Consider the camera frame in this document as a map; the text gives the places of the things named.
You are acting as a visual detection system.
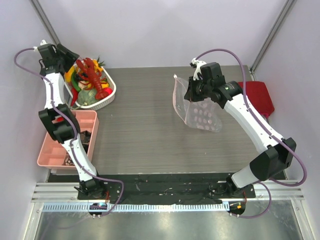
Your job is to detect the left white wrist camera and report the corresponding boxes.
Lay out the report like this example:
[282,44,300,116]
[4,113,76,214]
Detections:
[33,39,49,52]

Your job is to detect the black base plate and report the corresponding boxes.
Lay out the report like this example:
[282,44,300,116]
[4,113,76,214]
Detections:
[47,172,287,206]

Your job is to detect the red toy apple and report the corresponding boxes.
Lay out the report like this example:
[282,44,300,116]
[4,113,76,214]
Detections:
[103,87,113,96]

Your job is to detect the red plastic lobster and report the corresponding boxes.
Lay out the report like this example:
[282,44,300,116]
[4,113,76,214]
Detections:
[75,57,109,100]

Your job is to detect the yellow orange toy pepper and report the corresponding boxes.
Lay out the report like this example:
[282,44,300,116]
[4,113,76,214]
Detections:
[64,66,75,83]

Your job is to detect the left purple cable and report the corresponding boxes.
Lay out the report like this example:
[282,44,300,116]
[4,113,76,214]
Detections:
[13,47,125,217]

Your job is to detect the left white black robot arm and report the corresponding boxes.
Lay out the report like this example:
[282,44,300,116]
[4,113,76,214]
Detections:
[37,41,107,200]

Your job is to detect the white plastic basket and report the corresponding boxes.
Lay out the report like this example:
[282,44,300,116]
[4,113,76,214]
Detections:
[72,69,117,111]

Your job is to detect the pink compartment tray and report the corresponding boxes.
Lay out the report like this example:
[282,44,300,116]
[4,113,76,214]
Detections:
[37,110,99,170]

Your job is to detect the black toy grapes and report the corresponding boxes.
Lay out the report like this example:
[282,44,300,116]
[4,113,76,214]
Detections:
[74,73,84,82]

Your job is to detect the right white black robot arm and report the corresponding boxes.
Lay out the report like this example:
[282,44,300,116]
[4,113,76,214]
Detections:
[184,60,297,198]

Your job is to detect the clear zip top bag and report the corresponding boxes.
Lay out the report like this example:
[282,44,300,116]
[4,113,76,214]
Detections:
[172,75,222,133]

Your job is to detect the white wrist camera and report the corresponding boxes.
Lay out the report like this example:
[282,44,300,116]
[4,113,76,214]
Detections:
[190,58,207,81]
[33,39,49,52]

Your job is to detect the green toy chili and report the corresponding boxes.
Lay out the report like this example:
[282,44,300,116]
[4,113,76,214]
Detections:
[71,72,81,92]

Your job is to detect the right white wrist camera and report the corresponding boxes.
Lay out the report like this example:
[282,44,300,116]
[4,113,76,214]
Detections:
[190,58,207,81]

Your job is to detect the green toy pumpkin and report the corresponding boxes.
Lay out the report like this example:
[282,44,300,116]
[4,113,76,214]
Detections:
[77,88,98,106]

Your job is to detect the red folded cloth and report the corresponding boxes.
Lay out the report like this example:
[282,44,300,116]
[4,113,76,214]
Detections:
[245,81,275,119]

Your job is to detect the beige toy garlic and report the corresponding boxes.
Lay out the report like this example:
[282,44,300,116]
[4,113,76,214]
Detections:
[78,81,87,90]

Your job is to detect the red toy chili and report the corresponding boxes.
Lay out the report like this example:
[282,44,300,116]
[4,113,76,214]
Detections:
[70,87,79,107]

